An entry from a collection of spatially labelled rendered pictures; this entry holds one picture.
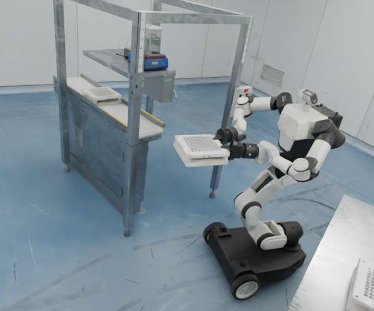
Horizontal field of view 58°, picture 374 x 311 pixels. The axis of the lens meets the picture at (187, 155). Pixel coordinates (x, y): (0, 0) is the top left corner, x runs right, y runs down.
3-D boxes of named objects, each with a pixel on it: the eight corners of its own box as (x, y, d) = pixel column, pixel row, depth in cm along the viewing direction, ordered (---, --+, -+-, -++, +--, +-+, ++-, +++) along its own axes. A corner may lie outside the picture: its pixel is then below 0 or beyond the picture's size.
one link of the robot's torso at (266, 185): (239, 209, 239) (290, 166, 234) (250, 226, 225) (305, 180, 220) (228, 198, 231) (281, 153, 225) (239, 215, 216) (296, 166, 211)
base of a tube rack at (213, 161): (186, 167, 181) (186, 163, 179) (173, 145, 201) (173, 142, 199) (228, 164, 189) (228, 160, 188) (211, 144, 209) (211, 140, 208)
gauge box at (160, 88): (172, 101, 244) (175, 74, 235) (161, 103, 238) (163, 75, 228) (154, 91, 258) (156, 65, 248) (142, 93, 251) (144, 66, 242)
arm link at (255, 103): (239, 93, 237) (271, 91, 226) (244, 108, 245) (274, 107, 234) (235, 103, 230) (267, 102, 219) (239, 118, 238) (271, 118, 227)
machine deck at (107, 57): (175, 75, 235) (176, 70, 233) (129, 80, 211) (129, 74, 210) (126, 53, 273) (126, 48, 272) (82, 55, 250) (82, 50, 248)
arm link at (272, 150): (253, 155, 198) (270, 166, 189) (257, 141, 194) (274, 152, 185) (261, 153, 202) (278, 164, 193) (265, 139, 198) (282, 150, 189)
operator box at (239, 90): (246, 116, 294) (253, 87, 282) (233, 119, 283) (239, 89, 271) (241, 113, 298) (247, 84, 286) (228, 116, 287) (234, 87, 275)
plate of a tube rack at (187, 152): (187, 158, 178) (187, 155, 177) (174, 138, 198) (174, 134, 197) (229, 156, 186) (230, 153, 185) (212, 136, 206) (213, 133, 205)
